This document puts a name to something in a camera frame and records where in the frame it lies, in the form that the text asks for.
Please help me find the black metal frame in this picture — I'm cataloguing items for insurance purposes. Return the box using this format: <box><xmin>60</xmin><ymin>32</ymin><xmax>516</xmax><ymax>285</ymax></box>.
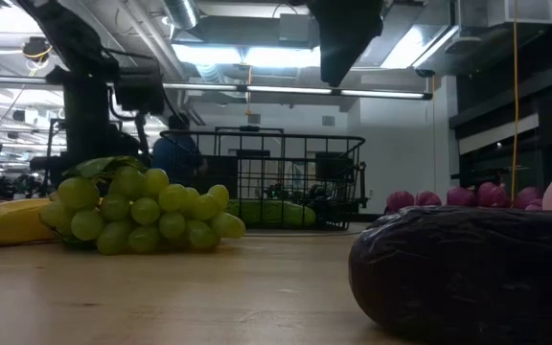
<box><xmin>214</xmin><ymin>125</ymin><xmax>286</xmax><ymax>145</ymax></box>

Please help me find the person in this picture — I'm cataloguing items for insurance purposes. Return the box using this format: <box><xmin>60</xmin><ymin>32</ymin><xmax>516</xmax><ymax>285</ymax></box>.
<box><xmin>150</xmin><ymin>113</ymin><xmax>210</xmax><ymax>188</ymax></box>

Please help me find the hanging yellow cable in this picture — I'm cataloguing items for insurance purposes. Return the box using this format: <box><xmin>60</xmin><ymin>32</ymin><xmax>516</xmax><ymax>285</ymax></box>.
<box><xmin>509</xmin><ymin>0</ymin><xmax>521</xmax><ymax>202</ymax></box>

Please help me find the green grape bunch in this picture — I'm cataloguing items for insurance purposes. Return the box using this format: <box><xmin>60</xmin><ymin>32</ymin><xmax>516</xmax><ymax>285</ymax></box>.
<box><xmin>39</xmin><ymin>156</ymin><xmax>247</xmax><ymax>257</ymax></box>

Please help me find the dark purple eggplant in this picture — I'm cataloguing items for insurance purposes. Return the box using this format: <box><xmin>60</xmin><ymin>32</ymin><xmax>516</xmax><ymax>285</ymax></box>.
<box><xmin>347</xmin><ymin>205</ymin><xmax>552</xmax><ymax>345</ymax></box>

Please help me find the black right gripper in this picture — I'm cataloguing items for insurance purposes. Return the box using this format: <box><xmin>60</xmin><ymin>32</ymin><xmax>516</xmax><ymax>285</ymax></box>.
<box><xmin>307</xmin><ymin>0</ymin><xmax>385</xmax><ymax>89</ymax></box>

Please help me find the black wire basket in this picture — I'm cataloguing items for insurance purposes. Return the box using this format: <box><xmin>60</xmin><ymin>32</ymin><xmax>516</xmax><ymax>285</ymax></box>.
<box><xmin>159</xmin><ymin>128</ymin><xmax>368</xmax><ymax>230</ymax></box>

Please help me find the round metal air duct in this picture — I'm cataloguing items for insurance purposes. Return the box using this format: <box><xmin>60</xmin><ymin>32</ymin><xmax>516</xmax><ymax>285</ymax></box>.
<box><xmin>163</xmin><ymin>0</ymin><xmax>200</xmax><ymax>30</ymax></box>

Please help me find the yellow banana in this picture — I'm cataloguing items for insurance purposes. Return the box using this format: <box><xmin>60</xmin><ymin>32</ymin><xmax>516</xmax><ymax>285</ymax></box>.
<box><xmin>0</xmin><ymin>198</ymin><xmax>61</xmax><ymax>247</ymax></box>

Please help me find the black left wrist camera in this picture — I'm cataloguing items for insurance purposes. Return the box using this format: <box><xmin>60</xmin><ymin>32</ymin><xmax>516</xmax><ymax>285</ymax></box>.
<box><xmin>112</xmin><ymin>66</ymin><xmax>166</xmax><ymax>116</ymax></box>

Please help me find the long ceiling light bar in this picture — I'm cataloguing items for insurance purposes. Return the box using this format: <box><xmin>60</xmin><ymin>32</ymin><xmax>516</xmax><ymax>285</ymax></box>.
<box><xmin>0</xmin><ymin>74</ymin><xmax>434</xmax><ymax>101</ymax></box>

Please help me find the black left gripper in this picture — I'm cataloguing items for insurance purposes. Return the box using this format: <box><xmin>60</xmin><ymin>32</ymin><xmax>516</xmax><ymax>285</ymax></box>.
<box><xmin>61</xmin><ymin>79</ymin><xmax>112</xmax><ymax>167</ymax></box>

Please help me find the green cucumber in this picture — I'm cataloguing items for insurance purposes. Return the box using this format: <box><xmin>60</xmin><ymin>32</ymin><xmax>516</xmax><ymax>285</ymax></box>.
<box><xmin>225</xmin><ymin>199</ymin><xmax>317</xmax><ymax>229</ymax></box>

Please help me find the white ceiling unit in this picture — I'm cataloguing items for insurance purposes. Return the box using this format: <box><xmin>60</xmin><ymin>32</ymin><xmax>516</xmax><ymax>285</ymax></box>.
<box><xmin>457</xmin><ymin>0</ymin><xmax>552</xmax><ymax>29</ymax></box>

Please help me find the purple grape bunch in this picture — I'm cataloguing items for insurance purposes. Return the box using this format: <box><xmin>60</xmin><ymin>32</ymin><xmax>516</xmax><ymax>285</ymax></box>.
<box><xmin>384</xmin><ymin>180</ymin><xmax>543</xmax><ymax>216</ymax></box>

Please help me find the black dome ceiling camera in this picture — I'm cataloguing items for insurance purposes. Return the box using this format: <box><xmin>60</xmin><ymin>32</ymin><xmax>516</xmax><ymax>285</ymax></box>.
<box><xmin>21</xmin><ymin>36</ymin><xmax>53</xmax><ymax>62</ymax></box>

